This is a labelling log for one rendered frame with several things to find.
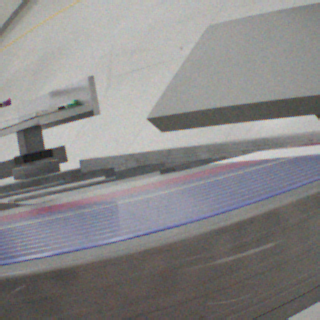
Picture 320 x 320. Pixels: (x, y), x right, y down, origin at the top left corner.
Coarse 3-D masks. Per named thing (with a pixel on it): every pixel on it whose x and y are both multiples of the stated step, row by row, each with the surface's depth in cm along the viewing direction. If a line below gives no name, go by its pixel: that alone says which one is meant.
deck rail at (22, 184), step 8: (72, 168) 103; (80, 168) 103; (40, 176) 100; (48, 176) 100; (56, 176) 101; (64, 176) 102; (8, 184) 97; (16, 184) 97; (24, 184) 98; (32, 184) 99; (40, 184) 100; (0, 192) 96; (8, 192) 97
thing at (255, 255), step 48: (288, 192) 35; (144, 240) 30; (192, 240) 30; (240, 240) 31; (288, 240) 33; (0, 288) 25; (48, 288) 26; (96, 288) 27; (144, 288) 29; (192, 288) 30; (240, 288) 31; (288, 288) 33
